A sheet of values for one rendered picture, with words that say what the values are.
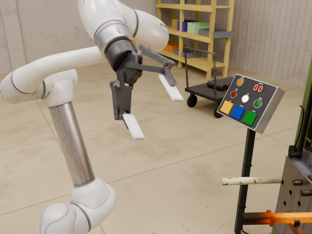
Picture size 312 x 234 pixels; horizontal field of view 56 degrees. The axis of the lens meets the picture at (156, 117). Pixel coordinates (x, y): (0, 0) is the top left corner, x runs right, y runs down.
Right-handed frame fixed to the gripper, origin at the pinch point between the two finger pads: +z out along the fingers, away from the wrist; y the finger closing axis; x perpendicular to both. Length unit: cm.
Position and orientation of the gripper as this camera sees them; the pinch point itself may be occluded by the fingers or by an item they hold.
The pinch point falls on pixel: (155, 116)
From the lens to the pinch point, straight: 63.8
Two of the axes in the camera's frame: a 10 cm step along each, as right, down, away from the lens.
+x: -6.7, -0.3, -7.4
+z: 4.3, 8.0, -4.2
